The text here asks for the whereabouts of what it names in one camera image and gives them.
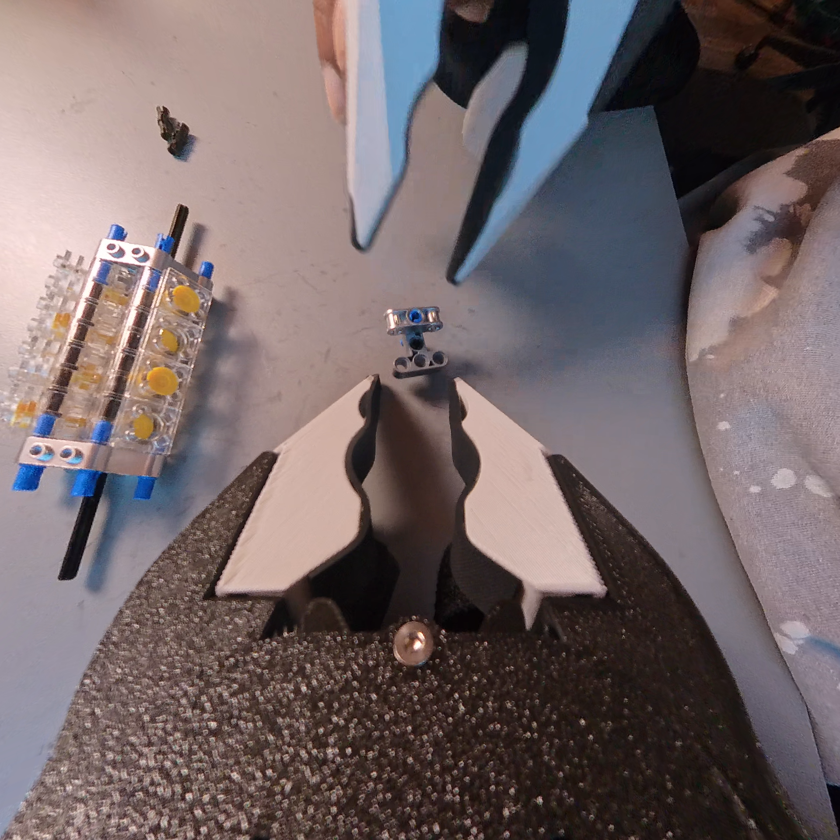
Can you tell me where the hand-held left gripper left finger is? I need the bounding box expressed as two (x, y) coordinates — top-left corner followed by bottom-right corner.
(214, 378), (395, 618)

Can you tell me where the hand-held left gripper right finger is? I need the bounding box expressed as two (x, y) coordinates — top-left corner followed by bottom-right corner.
(440, 378), (609, 628)

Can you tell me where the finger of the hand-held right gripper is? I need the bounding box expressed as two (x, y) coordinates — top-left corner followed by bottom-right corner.
(344, 0), (447, 253)
(445, 0), (639, 286)

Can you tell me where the small grey angled beam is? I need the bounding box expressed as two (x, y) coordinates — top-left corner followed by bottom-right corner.
(392, 347), (451, 380)

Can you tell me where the small grey holed beam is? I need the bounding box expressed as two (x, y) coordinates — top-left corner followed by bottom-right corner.
(384, 305), (446, 336)

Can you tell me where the transparent brick engine model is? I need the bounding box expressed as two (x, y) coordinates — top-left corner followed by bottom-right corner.
(0, 204), (219, 581)

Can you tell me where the grey desk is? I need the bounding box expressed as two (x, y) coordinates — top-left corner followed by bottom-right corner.
(0, 0), (840, 840)

